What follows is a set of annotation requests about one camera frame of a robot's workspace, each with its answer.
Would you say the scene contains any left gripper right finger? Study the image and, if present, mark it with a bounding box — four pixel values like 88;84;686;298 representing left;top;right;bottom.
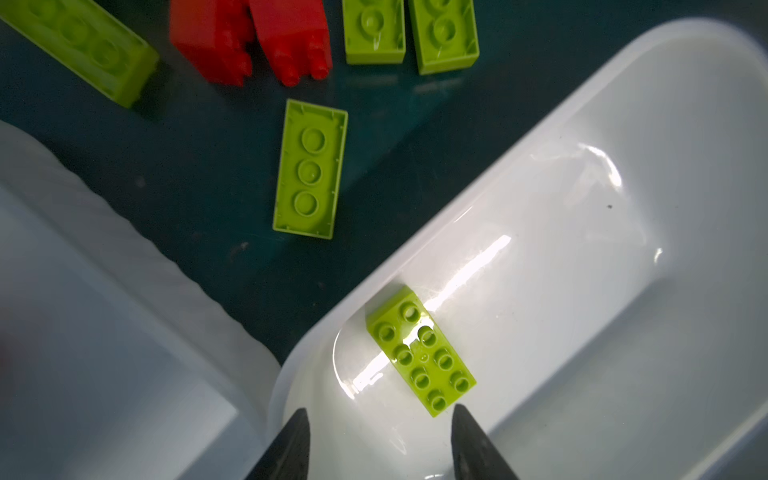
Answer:
451;404;519;480

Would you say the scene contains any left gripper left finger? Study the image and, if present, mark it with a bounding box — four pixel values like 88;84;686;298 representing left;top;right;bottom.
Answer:
246;408;311;480

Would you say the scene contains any green brick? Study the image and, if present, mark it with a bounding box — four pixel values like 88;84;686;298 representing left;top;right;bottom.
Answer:
366;286;476;417

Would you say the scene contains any white tray left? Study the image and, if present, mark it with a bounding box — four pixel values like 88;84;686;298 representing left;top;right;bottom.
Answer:
1;124;279;479

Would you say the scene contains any white tray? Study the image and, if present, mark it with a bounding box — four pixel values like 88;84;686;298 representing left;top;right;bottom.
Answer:
267;19;767;479
1;124;279;479

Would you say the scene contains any white tray front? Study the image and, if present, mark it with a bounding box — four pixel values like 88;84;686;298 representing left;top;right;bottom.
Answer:
267;19;767;479

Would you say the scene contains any green brick low left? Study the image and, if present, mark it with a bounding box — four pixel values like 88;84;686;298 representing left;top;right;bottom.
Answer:
273;99;349;240

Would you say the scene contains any green brick low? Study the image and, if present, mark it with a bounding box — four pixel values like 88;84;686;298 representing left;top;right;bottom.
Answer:
273;99;349;240
407;0;480;76
342;0;406;65

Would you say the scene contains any red small brick low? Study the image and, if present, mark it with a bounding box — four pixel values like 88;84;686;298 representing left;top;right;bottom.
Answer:
248;0;332;87

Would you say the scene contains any green brick low right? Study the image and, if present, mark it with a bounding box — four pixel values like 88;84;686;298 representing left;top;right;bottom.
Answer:
407;0;480;76

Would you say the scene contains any red long brick centre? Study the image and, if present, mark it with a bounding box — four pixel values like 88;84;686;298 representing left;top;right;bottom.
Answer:
169;0;255;87

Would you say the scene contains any green brick low middle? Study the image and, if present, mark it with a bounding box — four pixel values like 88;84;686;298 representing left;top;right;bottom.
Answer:
342;0;406;65

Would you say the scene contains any green brick upturned left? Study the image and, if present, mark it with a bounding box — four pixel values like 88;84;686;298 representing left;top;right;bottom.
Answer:
1;0;159;108

